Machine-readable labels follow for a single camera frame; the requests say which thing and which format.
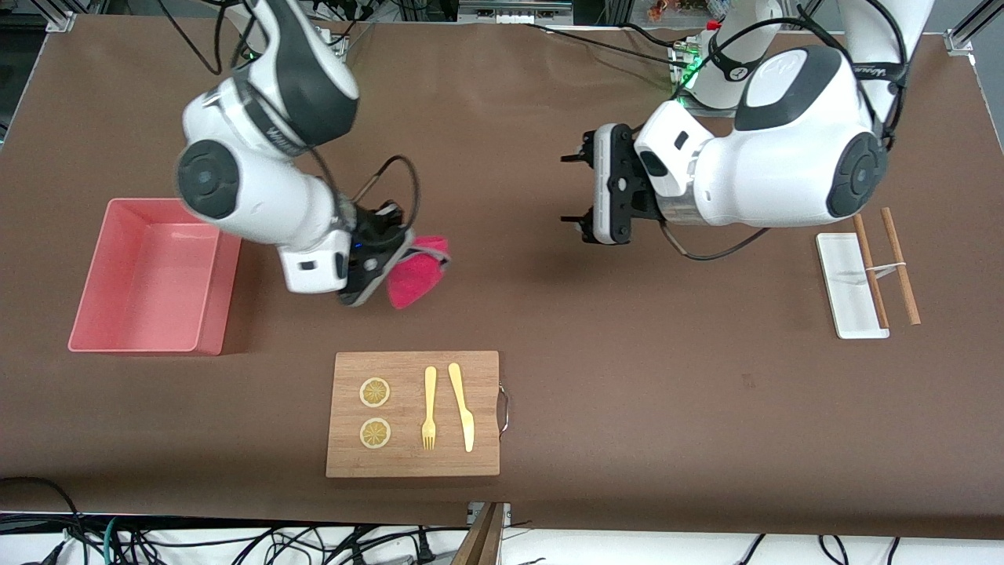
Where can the round wooden stick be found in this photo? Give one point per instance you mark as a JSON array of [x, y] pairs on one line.
[[864, 243], [892, 235]]

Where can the brown table cover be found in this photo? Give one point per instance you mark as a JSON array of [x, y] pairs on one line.
[[627, 353]]

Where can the brown wooden plank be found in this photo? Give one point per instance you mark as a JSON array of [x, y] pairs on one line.
[[482, 541]]

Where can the yellow plastic knife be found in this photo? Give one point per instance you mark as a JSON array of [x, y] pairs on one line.
[[463, 408]]

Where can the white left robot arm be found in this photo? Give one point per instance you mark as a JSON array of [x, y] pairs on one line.
[[784, 157]]

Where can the yellow plastic fork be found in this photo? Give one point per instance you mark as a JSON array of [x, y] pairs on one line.
[[430, 392]]

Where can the wooden cutting board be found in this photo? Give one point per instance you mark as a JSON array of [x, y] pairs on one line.
[[406, 416]]

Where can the aluminium frame profile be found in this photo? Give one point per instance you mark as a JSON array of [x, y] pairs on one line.
[[963, 35]]

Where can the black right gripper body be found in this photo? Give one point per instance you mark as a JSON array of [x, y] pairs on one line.
[[382, 238]]

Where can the aluminium frame bracket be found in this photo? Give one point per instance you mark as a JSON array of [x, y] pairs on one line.
[[61, 21]]

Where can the pink cloth with grey edge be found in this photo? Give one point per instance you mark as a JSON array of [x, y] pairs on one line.
[[412, 282]]

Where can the thin white band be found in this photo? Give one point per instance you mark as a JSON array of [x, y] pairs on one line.
[[886, 269]]

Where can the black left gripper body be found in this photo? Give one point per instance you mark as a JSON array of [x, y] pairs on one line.
[[645, 205]]

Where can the pink plastic bin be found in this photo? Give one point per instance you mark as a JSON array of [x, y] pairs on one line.
[[149, 275]]

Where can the white rectangular tray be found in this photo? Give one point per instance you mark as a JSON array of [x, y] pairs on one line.
[[843, 290]]

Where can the small metal bracket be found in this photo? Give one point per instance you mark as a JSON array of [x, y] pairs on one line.
[[473, 514]]

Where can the toy lemon slice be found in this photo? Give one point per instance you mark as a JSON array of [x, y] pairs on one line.
[[375, 392], [375, 433]]

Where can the control box with green light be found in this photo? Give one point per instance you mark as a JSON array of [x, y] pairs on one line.
[[686, 63]]

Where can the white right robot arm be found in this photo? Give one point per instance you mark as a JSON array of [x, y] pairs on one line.
[[251, 188]]

